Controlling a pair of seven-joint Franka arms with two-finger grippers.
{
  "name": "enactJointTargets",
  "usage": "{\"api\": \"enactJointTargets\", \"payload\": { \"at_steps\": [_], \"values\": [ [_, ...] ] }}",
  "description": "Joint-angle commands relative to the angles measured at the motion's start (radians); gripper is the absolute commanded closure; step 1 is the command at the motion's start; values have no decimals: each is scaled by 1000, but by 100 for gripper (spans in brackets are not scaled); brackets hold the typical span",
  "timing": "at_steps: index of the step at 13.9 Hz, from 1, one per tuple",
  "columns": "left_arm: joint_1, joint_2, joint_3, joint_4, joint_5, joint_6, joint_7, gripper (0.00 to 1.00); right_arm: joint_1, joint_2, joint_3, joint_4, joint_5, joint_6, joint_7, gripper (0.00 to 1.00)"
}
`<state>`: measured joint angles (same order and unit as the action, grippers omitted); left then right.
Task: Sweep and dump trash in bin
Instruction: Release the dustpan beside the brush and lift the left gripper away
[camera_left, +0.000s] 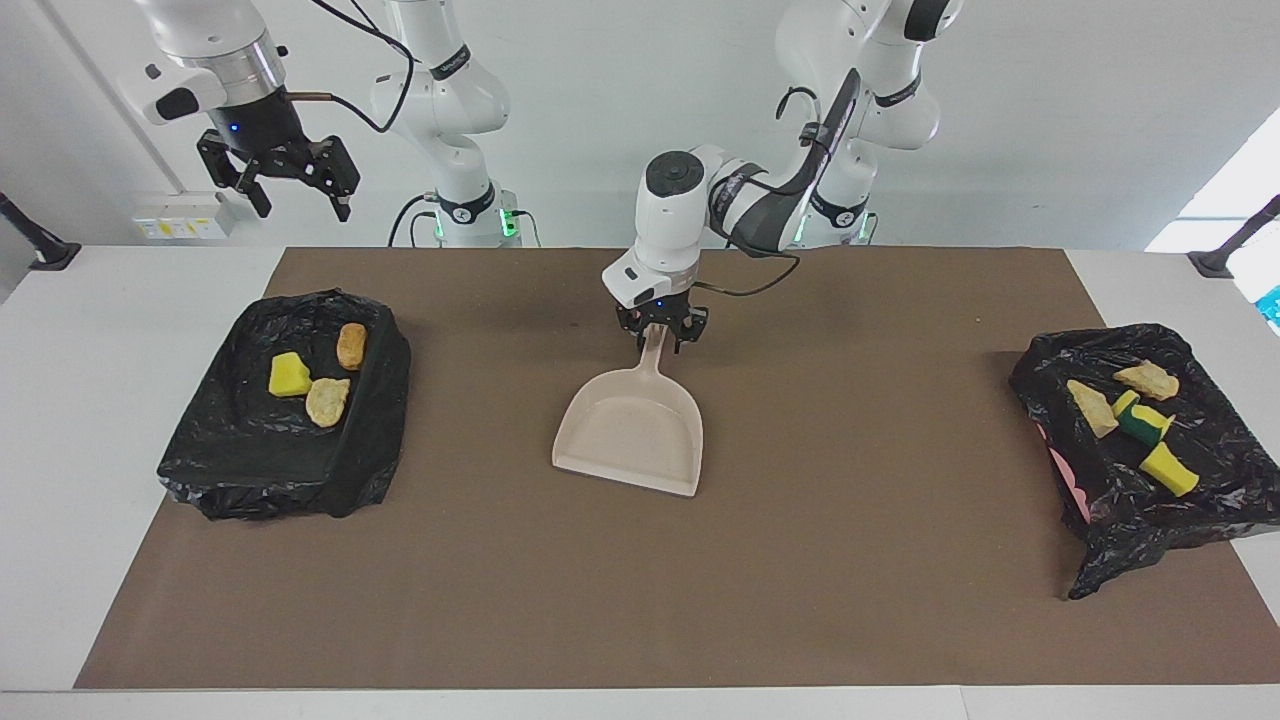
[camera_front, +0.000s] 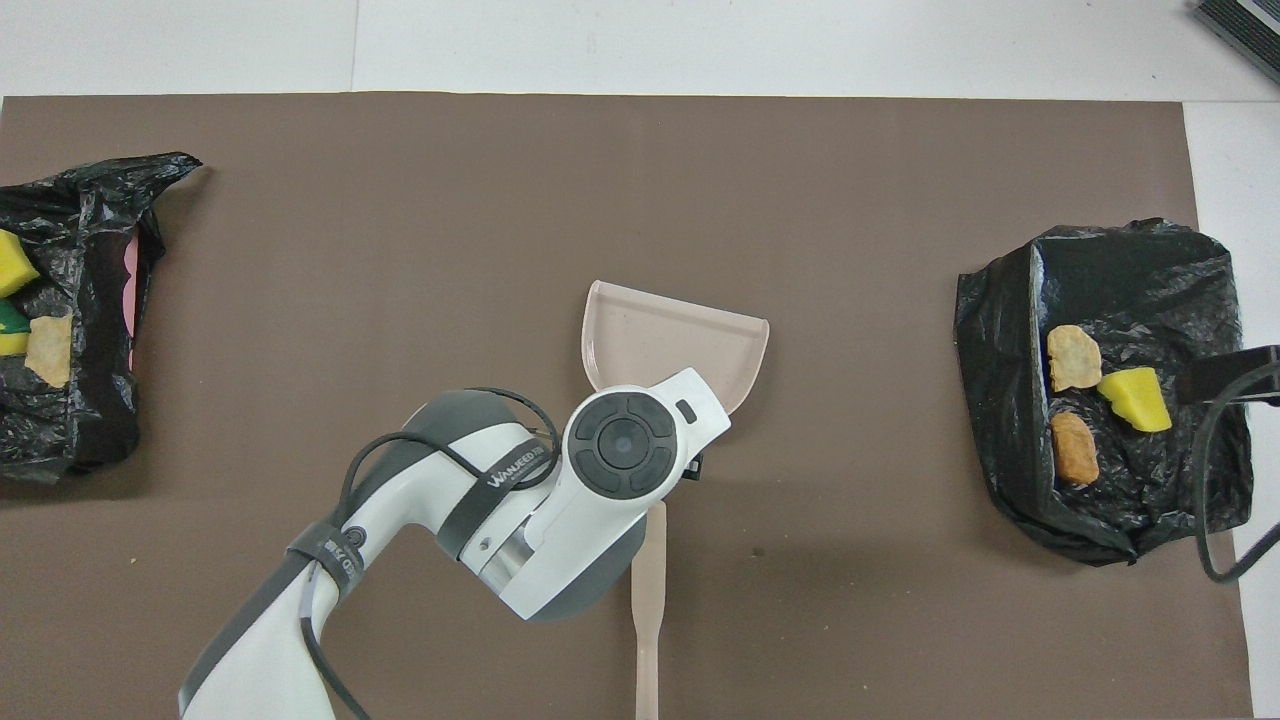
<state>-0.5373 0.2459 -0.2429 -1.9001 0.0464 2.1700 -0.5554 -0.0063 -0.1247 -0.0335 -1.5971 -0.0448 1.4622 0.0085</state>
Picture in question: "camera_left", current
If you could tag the brown paper table mat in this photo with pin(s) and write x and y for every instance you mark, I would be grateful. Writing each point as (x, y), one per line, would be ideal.
(640, 580)

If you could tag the beige plastic dustpan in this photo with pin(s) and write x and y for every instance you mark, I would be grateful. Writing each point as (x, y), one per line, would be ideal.
(630, 430)

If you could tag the black stand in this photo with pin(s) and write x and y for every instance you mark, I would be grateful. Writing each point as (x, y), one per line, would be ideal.
(1212, 262)
(55, 255)

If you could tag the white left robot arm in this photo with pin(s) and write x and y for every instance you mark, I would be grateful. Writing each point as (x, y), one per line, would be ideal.
(670, 230)

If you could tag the pink bin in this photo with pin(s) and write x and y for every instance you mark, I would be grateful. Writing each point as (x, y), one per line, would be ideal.
(1070, 480)

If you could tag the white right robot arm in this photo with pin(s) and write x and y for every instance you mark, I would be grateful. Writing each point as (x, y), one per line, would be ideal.
(450, 100)

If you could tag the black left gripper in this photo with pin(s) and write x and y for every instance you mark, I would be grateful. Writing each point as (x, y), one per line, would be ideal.
(662, 310)

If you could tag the brown bread roll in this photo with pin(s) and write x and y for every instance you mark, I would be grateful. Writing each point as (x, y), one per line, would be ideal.
(351, 346)

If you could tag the cyan object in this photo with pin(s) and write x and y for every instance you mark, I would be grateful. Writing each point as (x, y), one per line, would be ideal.
(1270, 305)

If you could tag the yellow and green sponge piece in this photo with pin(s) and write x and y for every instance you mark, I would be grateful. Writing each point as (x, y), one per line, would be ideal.
(1143, 420)

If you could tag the black plastic trash bag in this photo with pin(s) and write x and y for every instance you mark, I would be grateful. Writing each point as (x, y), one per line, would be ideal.
(1200, 500)
(220, 460)

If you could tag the white wall socket box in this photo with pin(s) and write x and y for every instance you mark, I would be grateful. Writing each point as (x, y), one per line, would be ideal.
(180, 218)

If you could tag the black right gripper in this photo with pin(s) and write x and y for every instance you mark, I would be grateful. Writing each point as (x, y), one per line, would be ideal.
(262, 125)

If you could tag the grey wall conduit pipe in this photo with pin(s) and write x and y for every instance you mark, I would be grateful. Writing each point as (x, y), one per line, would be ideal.
(110, 93)

